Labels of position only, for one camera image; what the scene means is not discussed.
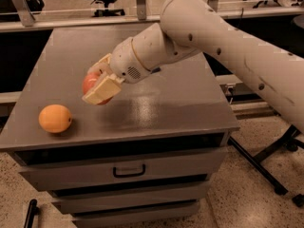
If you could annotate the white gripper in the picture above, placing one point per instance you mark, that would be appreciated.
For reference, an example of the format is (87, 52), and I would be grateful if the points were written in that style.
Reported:
(125, 62)

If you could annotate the red apple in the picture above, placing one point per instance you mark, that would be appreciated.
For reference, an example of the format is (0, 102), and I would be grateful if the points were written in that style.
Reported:
(89, 81)

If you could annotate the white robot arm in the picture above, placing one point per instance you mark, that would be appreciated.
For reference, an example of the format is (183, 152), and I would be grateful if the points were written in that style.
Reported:
(188, 27)

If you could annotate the orange fruit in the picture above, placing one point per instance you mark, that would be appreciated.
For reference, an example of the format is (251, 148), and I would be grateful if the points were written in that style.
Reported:
(55, 118)

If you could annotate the grey drawer cabinet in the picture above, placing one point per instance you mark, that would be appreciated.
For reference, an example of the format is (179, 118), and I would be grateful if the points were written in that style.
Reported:
(179, 108)

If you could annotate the grey top drawer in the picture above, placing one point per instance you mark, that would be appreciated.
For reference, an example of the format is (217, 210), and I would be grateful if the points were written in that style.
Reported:
(78, 174)

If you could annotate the grey drawer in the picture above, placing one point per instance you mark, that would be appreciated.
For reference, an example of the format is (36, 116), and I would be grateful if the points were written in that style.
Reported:
(78, 174)
(194, 190)
(167, 211)

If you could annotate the grey middle drawer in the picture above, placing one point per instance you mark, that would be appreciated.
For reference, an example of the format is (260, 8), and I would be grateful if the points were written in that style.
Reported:
(194, 190)

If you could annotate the black object bottom left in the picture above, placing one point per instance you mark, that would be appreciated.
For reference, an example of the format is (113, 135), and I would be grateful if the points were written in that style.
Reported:
(32, 211)

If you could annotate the grey bottom drawer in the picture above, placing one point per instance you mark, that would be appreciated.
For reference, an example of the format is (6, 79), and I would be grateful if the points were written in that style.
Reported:
(167, 211)

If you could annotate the black stand base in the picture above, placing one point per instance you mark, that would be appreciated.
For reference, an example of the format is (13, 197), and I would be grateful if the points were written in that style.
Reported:
(280, 163)

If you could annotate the metal railing frame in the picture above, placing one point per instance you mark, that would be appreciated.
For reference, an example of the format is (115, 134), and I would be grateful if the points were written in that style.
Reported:
(67, 13)

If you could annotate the black drawer handle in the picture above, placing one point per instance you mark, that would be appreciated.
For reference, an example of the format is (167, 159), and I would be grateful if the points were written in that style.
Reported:
(121, 172)

